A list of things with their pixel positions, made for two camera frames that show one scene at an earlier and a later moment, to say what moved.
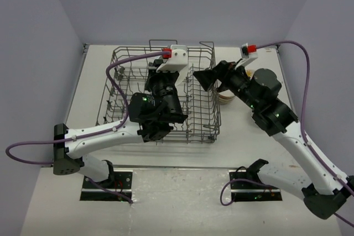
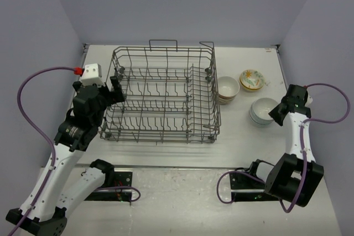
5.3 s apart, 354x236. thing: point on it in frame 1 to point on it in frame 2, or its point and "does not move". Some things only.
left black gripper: (153, 74) to (116, 96)
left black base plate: (121, 183) does not move
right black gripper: (224, 71) to (274, 113)
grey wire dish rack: (164, 86) does not move
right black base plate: (247, 191) does not move
